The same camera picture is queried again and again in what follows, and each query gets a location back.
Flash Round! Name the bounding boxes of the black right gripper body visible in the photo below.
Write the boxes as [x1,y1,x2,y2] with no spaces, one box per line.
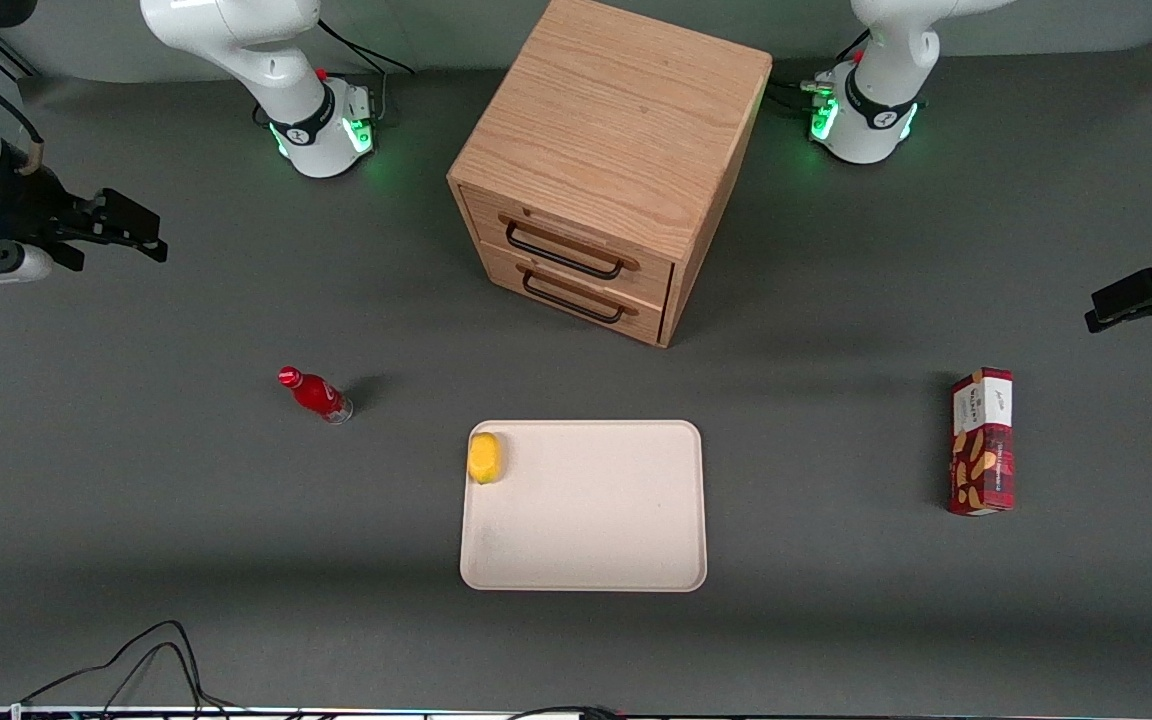
[0,170,104,253]

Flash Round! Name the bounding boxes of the beige plastic tray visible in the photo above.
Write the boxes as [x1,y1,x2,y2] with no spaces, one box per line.
[459,419,709,593]

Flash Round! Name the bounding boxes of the red plaid cookie box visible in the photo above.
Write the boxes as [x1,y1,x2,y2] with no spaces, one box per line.
[946,367,1016,517]

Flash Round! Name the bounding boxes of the wooden drawer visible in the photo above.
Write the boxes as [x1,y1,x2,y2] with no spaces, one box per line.
[479,243,667,347]
[460,185,677,309]

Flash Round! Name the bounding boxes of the yellow lemon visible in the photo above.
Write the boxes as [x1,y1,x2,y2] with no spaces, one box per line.
[467,432,505,486]

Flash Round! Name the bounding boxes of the black right base cable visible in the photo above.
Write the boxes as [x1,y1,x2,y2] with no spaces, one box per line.
[316,18,417,129]

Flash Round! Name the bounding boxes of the small red bottle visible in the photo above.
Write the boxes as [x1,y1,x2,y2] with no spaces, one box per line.
[278,366,355,425]

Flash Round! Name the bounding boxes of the black floor cable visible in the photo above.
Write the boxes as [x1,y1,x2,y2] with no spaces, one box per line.
[20,619,237,717]
[71,641,247,717]

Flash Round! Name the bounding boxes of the black metal drawer handle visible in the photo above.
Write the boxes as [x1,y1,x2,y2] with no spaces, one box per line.
[521,268,628,327]
[504,222,628,282]

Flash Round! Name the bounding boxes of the black left base cables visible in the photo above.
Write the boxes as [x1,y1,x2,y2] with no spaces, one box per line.
[769,30,873,117]

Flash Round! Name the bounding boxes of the oak wooden drawer cabinet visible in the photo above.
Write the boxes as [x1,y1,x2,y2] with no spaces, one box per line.
[446,0,775,349]

